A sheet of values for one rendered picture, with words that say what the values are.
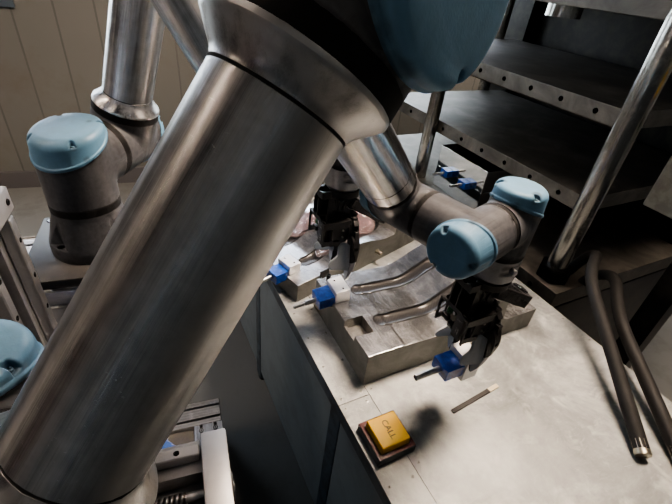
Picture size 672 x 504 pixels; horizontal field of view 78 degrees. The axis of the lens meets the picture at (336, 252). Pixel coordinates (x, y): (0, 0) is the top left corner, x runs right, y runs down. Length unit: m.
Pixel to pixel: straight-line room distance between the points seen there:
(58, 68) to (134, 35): 2.55
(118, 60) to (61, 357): 0.66
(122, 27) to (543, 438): 1.06
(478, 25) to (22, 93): 3.32
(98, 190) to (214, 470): 0.49
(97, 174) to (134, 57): 0.21
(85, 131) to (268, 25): 0.64
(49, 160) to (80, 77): 2.57
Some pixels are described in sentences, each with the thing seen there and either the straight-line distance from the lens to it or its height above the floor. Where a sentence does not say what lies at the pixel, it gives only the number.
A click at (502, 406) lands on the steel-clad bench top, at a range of 0.99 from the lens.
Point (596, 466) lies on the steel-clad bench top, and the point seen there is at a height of 0.80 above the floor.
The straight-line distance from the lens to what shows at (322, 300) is 0.94.
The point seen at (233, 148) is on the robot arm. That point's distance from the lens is 0.20.
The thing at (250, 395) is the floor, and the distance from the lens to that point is 1.88.
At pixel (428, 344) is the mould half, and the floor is 0.86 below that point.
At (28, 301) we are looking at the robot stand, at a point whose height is 1.08.
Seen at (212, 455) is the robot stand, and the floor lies 0.99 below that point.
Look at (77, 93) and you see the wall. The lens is 3.39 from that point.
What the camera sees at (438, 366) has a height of 0.93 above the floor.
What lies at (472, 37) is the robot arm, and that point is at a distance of 0.24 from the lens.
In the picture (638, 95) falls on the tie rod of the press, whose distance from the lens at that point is 1.26.
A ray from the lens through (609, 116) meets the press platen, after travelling 1.37.
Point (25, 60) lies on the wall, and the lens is 3.40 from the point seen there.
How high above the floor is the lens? 1.53
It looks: 35 degrees down
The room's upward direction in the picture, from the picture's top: 7 degrees clockwise
